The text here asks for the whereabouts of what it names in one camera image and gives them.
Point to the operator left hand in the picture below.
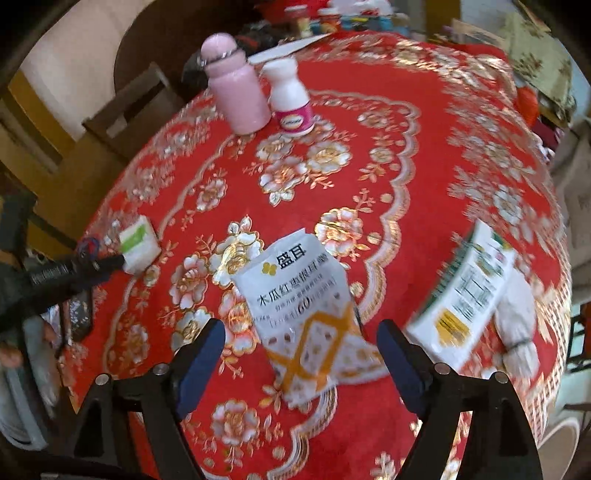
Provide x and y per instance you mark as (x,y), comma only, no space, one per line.
(10,357)

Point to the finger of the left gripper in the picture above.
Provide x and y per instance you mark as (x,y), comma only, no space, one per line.
(99,267)

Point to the white green long box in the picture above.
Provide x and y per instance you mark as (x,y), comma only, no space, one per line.
(462,304)

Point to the pink thermos bottle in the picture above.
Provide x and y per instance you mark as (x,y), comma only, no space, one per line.
(234,84)

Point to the beige round trash bin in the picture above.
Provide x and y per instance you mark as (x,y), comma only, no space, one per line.
(557,448)

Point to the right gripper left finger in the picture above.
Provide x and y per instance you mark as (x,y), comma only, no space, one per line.
(193,365)

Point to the white supplement bottle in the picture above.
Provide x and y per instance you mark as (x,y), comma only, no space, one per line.
(289,98)

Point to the green white tissue pack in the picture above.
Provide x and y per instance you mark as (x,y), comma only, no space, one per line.
(139,246)

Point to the black smartphone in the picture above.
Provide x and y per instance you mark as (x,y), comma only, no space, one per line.
(80,315)

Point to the red floral tablecloth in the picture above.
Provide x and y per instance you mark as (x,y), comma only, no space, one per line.
(412,144)

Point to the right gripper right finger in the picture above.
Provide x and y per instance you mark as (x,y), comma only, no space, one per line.
(408,364)

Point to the brown wooden chair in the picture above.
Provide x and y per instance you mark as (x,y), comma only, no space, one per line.
(111,138)

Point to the white orange snack bag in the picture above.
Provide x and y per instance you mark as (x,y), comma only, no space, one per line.
(305,316)

